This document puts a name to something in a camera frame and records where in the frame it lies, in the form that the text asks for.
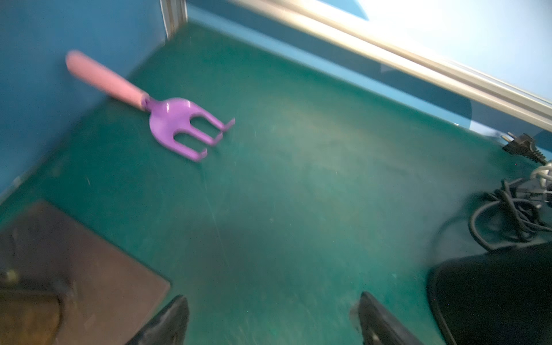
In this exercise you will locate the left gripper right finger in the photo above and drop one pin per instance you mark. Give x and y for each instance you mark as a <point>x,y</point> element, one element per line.
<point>377,325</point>

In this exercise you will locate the left aluminium frame post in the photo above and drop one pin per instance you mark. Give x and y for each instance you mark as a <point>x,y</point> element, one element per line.
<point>174,15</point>

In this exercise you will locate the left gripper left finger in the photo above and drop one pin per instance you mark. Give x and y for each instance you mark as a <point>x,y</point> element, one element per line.
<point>167,327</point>

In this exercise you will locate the horizontal aluminium frame bar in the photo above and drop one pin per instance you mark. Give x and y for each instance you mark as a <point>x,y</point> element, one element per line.
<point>352,33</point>

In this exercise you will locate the purple toy fork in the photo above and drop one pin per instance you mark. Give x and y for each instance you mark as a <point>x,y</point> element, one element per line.
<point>167,118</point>

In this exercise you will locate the black coffee machine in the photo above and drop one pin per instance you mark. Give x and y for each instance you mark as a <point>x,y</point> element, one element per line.
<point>501,297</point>

